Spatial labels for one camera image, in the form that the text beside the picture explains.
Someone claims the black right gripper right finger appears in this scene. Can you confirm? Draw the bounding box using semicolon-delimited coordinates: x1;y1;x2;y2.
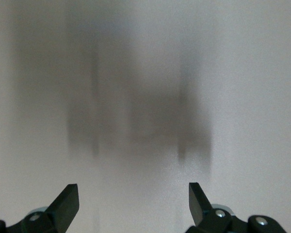
186;182;234;233

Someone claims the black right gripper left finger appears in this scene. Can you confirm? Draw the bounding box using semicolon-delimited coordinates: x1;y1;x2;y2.
20;183;80;233

